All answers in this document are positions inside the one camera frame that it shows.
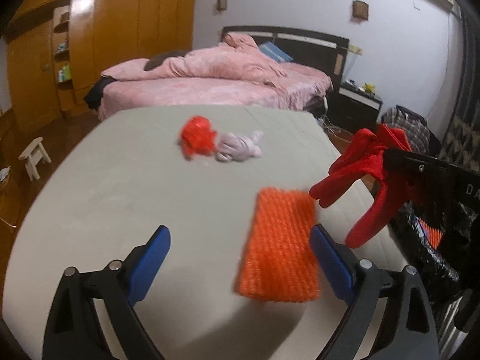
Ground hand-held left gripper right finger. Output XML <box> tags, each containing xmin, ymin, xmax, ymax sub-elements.
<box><xmin>309</xmin><ymin>224</ymin><xmax>439</xmax><ymax>360</ymax></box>

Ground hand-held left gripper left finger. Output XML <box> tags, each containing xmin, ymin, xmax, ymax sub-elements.
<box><xmin>44</xmin><ymin>226</ymin><xmax>171</xmax><ymax>360</ymax></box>

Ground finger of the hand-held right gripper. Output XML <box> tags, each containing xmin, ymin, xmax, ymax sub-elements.
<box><xmin>385</xmin><ymin>148</ymin><xmax>451</xmax><ymax>206</ymax></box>

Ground orange net sponge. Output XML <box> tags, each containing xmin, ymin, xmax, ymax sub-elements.
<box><xmin>235</xmin><ymin>187</ymin><xmax>322</xmax><ymax>304</ymax></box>
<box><xmin>418</xmin><ymin>219</ymin><xmax>445</xmax><ymax>250</ymax></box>

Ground red cloth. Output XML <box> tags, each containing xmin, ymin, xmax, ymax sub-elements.
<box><xmin>179</xmin><ymin>116</ymin><xmax>219</xmax><ymax>159</ymax></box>
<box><xmin>309</xmin><ymin>124</ymin><xmax>413</xmax><ymax>249</ymax></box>

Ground black plastic bag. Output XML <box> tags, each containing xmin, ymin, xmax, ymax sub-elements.
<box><xmin>388</xmin><ymin>195</ymin><xmax>480</xmax><ymax>349</ymax></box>

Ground lilac cloth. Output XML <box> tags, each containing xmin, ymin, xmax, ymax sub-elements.
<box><xmin>215</xmin><ymin>130</ymin><xmax>264</xmax><ymax>164</ymax></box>

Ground plaid bag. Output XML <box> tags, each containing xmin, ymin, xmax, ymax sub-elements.
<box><xmin>380</xmin><ymin>106</ymin><xmax>442</xmax><ymax>155</ymax></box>

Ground patterned dark curtain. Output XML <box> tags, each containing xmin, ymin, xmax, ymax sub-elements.
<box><xmin>439</xmin><ymin>7</ymin><xmax>480</xmax><ymax>171</ymax></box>

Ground dark nightstand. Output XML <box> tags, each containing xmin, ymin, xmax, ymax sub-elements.
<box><xmin>330</xmin><ymin>84</ymin><xmax>383</xmax><ymax>133</ymax></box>

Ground white wooden stool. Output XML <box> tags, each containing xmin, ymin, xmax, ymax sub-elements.
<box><xmin>18</xmin><ymin>137</ymin><xmax>52</xmax><ymax>181</ymax></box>

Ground bed with pink bedding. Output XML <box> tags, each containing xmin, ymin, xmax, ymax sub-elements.
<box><xmin>98</xmin><ymin>25</ymin><xmax>350</xmax><ymax>121</ymax></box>

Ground black cloth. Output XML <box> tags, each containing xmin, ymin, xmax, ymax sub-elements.
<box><xmin>83</xmin><ymin>77</ymin><xmax>113</xmax><ymax>112</ymax></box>

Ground pink bed sheet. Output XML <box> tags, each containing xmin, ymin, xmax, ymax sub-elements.
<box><xmin>98</xmin><ymin>62</ymin><xmax>334</xmax><ymax>121</ymax></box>

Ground blue pillow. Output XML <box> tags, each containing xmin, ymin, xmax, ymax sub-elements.
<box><xmin>258</xmin><ymin>41</ymin><xmax>294</xmax><ymax>63</ymax></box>

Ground dark brown cloth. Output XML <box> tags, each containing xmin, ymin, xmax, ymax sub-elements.
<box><xmin>144</xmin><ymin>50</ymin><xmax>188</xmax><ymax>72</ymax></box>

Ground pink duvet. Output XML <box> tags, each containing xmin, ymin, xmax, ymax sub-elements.
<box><xmin>101</xmin><ymin>33</ymin><xmax>289</xmax><ymax>84</ymax></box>

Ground wooden wardrobe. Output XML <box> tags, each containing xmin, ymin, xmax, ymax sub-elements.
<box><xmin>7</xmin><ymin>0</ymin><xmax>198</xmax><ymax>132</ymax></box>

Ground white floor cable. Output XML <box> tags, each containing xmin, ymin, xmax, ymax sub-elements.
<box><xmin>317</xmin><ymin>114</ymin><xmax>351</xmax><ymax>136</ymax></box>

